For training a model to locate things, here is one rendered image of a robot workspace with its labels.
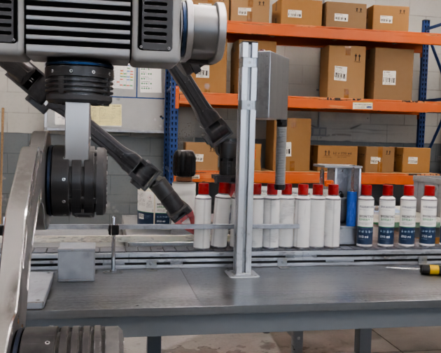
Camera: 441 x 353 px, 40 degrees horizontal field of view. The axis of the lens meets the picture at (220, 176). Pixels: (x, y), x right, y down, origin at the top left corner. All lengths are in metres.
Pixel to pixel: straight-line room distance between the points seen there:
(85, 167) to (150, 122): 4.97
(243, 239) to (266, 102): 0.40
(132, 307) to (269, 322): 0.35
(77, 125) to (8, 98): 5.14
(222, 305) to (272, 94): 0.63
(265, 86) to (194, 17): 0.54
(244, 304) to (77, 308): 0.39
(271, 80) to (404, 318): 0.74
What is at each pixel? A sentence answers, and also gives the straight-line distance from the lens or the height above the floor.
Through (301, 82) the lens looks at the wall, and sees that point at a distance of 6.63.
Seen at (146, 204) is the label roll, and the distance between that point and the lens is 2.29.
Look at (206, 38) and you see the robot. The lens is 1.26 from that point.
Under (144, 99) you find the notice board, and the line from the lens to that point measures 6.18.
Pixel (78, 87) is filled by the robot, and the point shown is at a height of 1.32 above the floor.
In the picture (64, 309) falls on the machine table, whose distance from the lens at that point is 1.45.
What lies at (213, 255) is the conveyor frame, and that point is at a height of 0.87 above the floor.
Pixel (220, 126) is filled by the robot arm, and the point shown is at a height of 1.26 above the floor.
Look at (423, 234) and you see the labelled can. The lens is 2.15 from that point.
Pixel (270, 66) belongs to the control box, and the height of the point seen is 1.43.
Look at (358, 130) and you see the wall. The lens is 6.84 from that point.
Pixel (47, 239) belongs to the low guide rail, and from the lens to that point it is 1.93.
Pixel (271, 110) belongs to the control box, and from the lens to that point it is 1.75.
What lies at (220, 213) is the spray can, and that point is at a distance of 1.89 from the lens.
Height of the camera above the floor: 1.23
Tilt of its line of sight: 4 degrees down
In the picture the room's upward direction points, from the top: 2 degrees clockwise
